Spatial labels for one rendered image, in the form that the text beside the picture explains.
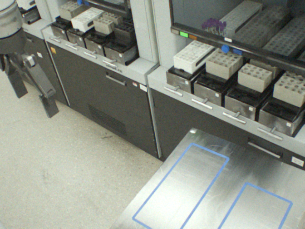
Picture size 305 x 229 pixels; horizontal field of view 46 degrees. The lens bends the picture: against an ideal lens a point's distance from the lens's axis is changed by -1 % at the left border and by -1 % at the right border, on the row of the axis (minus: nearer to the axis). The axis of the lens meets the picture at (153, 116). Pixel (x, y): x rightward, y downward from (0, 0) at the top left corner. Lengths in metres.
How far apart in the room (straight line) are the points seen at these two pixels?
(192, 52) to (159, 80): 0.21
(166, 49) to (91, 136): 1.09
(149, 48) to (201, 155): 0.71
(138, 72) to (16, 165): 1.20
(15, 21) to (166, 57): 1.00
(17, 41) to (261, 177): 0.79
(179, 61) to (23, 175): 1.38
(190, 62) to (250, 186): 0.64
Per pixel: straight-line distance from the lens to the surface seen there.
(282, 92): 1.40
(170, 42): 1.62
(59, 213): 2.21
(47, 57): 2.47
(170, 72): 1.59
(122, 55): 1.77
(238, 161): 1.20
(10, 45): 0.82
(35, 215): 2.27
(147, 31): 1.70
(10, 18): 0.80
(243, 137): 1.55
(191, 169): 1.18
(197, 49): 1.62
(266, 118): 1.41
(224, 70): 1.49
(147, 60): 1.81
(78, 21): 2.03
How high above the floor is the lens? 1.75
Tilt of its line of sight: 43 degrees down
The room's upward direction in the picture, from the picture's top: 9 degrees counter-clockwise
